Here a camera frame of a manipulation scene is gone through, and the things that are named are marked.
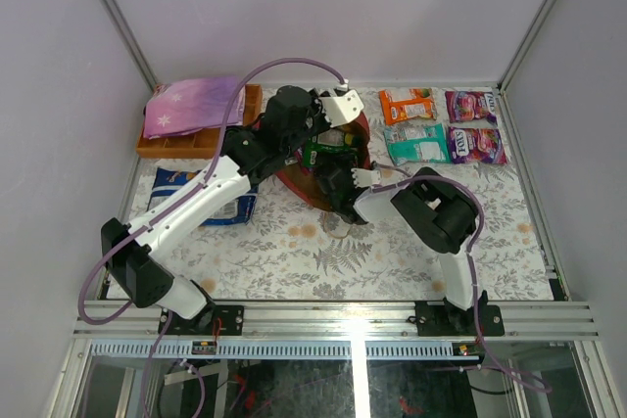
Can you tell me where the red paper bag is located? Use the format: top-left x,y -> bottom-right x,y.
276,115 -> 371,222

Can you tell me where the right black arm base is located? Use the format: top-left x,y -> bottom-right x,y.
413,291 -> 505,337

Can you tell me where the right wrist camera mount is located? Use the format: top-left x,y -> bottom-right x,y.
351,168 -> 382,188

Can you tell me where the blue Doritos chip bag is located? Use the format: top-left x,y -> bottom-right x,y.
148,167 -> 258,226

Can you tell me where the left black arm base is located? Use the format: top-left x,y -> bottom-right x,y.
159,302 -> 245,338

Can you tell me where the purple plastic package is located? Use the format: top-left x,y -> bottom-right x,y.
143,75 -> 245,139

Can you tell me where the orange wooden tray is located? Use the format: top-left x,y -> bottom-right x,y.
135,84 -> 263,159

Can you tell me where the aluminium front rail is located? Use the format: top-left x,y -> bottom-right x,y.
72,301 -> 600,342

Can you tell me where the purple cable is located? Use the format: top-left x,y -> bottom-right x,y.
369,163 -> 553,395
77,56 -> 349,418

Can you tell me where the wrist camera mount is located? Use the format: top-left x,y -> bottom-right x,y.
351,168 -> 382,188
319,82 -> 364,127

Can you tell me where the teal candy bag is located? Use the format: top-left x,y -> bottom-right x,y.
383,123 -> 451,166

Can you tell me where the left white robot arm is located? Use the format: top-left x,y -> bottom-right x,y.
101,86 -> 337,335

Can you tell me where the floral table mat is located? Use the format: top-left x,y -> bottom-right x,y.
105,85 -> 555,302

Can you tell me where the green snack packet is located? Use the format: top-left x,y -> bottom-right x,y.
302,128 -> 362,168

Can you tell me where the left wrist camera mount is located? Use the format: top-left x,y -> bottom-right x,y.
319,82 -> 364,127

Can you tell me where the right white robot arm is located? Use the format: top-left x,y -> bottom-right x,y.
314,163 -> 485,335

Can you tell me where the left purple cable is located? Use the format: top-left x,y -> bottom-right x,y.
77,56 -> 349,418

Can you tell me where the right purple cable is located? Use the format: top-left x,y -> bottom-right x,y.
369,163 -> 553,395

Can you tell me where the orange Fox's candy bag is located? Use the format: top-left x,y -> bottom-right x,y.
379,88 -> 437,126

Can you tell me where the blue white cable duct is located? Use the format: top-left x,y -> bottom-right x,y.
91,339 -> 470,361

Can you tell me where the white Fox's candy bag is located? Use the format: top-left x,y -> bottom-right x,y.
445,90 -> 497,124

